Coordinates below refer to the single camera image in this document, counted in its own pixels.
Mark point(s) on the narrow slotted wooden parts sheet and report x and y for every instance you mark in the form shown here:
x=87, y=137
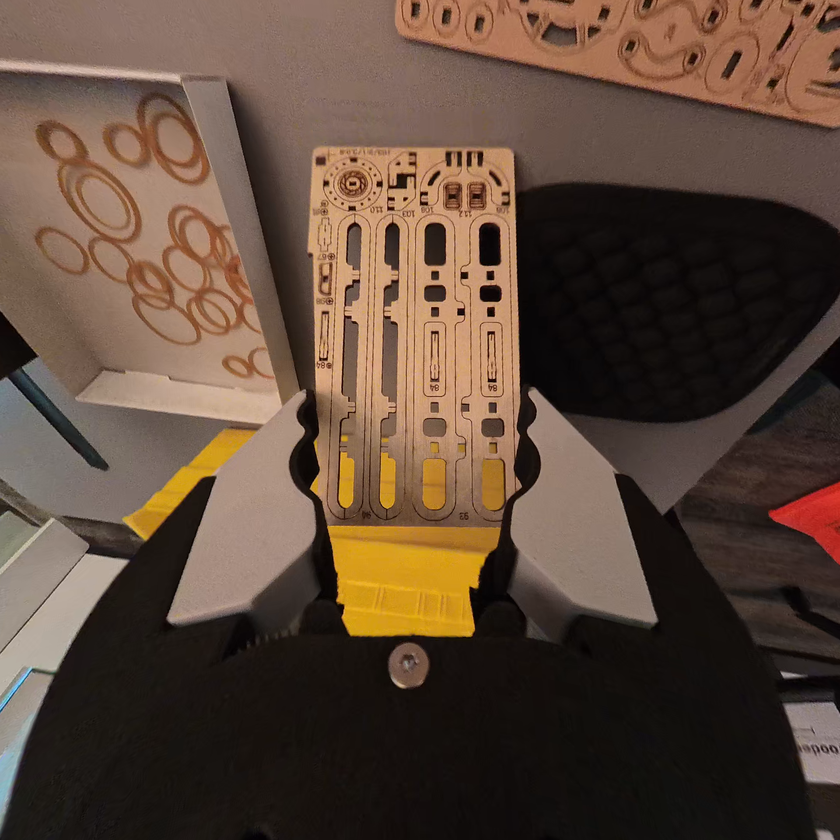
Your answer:
x=407, y=394

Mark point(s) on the red paper sheet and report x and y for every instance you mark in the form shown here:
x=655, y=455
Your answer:
x=814, y=518

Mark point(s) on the gear-oval wooden parts sheet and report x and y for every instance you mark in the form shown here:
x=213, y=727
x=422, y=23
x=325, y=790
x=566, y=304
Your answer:
x=590, y=72

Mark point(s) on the white cardboard tray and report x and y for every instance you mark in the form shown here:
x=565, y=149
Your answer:
x=249, y=295

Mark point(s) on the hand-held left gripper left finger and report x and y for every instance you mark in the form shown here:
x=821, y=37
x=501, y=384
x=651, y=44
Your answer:
x=256, y=525

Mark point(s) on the pile of tan rubber bands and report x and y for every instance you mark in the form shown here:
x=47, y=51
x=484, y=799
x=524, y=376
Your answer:
x=151, y=289

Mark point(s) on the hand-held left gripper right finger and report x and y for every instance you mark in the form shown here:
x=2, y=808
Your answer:
x=571, y=525

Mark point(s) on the yellow plastic bin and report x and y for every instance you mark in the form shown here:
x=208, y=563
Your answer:
x=407, y=558

